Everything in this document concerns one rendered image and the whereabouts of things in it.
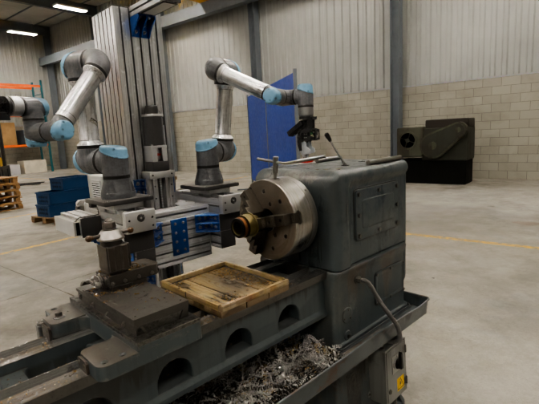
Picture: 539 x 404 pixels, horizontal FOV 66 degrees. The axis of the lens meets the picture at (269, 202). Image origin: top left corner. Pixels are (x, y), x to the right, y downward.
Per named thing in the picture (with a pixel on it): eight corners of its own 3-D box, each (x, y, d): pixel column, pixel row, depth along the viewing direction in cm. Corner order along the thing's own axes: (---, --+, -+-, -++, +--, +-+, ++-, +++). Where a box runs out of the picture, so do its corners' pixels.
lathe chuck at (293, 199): (254, 243, 181) (255, 171, 174) (310, 264, 159) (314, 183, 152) (239, 248, 175) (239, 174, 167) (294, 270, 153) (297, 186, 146)
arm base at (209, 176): (189, 184, 221) (188, 165, 219) (212, 180, 231) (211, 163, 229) (205, 186, 210) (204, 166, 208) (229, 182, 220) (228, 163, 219)
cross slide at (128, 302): (121, 281, 145) (119, 269, 145) (190, 315, 115) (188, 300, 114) (71, 296, 134) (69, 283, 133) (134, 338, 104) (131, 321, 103)
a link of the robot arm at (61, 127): (126, 61, 183) (73, 147, 159) (107, 64, 187) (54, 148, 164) (109, 38, 174) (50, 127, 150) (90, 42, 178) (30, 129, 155)
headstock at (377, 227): (332, 228, 233) (330, 158, 227) (412, 240, 200) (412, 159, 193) (253, 252, 193) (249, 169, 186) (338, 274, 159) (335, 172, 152)
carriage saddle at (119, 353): (127, 296, 148) (125, 280, 147) (204, 337, 115) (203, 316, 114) (34, 326, 128) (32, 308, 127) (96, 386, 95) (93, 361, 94)
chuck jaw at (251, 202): (264, 215, 165) (250, 191, 169) (270, 208, 162) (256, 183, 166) (243, 220, 157) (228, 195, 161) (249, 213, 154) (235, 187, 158)
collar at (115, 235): (117, 234, 131) (116, 225, 131) (129, 238, 126) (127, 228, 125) (92, 240, 126) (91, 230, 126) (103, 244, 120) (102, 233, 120)
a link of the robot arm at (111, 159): (116, 176, 178) (112, 144, 176) (93, 176, 184) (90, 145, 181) (136, 173, 188) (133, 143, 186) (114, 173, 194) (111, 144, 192)
